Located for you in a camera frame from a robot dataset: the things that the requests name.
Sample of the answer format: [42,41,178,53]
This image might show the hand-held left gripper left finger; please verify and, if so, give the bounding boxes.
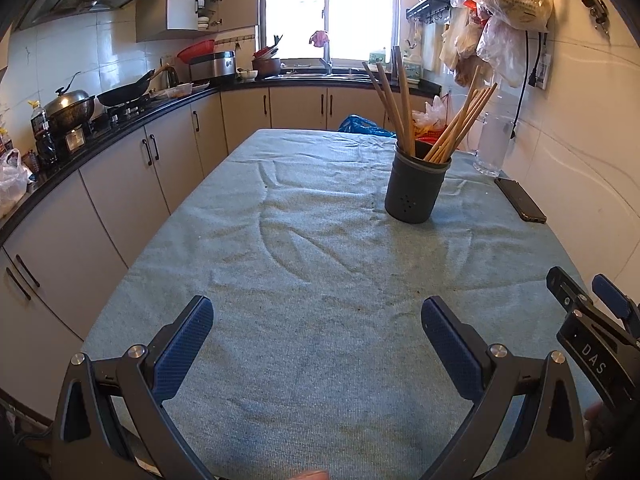
[50,295,216,480]

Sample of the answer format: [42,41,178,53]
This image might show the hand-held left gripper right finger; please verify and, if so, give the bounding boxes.
[420,296,588,480]

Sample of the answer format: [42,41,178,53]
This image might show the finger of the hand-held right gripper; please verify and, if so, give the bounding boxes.
[592,274,640,343]
[546,266,640,403]

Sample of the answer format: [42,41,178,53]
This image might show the dark grey chopstick holder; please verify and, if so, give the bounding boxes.
[384,140,452,224]

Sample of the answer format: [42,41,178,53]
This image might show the bunch of wooden chopsticks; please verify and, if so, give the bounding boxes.
[361,45,499,163]

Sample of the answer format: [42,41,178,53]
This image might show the black smartphone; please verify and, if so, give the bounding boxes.
[494,176,548,224]

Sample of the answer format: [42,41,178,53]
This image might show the teal towel table cover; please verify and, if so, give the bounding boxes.
[80,128,601,480]

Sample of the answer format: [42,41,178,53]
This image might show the beige lower cabinets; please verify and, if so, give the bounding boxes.
[0,85,443,421]

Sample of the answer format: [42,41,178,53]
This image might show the clear glass pitcher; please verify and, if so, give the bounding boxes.
[472,114,517,178]

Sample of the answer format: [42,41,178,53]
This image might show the clear bag with orange contents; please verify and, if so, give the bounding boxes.
[411,94,447,131]

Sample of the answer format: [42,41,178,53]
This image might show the blue plastic bag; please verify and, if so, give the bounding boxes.
[337,114,397,139]

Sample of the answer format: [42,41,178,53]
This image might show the gas stove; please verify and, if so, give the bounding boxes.
[60,97,153,151]

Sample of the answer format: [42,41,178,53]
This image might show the dark oil bottle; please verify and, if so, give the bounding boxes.
[30,100,58,166]

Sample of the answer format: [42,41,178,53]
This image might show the plate with food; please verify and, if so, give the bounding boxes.
[149,81,211,102]

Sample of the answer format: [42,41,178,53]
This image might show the black wok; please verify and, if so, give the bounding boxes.
[96,67,171,108]

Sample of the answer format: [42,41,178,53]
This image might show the steel pot with lid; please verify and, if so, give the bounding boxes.
[44,71,96,128]

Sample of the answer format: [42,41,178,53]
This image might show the black countertop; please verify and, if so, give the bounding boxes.
[0,77,443,246]

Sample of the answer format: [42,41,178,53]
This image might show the clear hanging plastic bag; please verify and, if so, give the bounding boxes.
[475,15,526,88]

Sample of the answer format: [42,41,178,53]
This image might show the dish soap bottle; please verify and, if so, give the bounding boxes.
[402,40,423,83]

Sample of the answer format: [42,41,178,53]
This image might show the silver rice cooker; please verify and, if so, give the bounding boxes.
[187,50,237,83]

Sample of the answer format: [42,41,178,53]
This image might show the brown ceramic pot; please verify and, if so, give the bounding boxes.
[251,57,282,79]

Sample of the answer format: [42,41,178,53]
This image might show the steel sink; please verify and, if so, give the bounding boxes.
[262,71,371,81]

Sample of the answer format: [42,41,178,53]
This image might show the plastic bag with tan contents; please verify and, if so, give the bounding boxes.
[440,16,483,86]

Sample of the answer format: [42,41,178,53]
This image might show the red colander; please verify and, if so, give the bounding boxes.
[176,39,217,61]

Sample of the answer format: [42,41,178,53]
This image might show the plastic bag with red contents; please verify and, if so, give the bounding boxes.
[450,0,490,27]

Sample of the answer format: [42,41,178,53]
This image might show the kitchen window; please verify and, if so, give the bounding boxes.
[260,0,401,61]

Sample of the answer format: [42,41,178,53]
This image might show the black power cable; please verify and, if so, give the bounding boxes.
[510,30,548,138]

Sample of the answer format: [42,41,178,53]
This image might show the white wall socket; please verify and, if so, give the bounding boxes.
[529,52,553,92]

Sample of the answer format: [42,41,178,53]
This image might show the open wall cabinet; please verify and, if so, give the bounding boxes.
[136,0,261,43]

